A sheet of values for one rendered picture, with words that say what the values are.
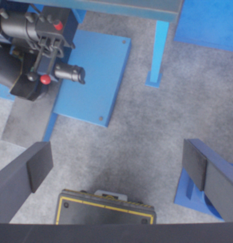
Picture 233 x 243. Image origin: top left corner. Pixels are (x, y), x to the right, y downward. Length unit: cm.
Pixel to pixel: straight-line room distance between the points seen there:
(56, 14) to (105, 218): 119
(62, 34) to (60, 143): 118
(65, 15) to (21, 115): 120
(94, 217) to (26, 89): 98
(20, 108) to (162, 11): 148
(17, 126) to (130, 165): 108
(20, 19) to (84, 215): 119
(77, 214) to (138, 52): 147
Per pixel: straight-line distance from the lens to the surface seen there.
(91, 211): 135
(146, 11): 67
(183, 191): 161
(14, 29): 90
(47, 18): 80
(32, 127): 171
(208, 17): 162
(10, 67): 135
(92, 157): 162
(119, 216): 132
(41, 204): 187
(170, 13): 65
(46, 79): 71
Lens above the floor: 155
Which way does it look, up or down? 78 degrees down
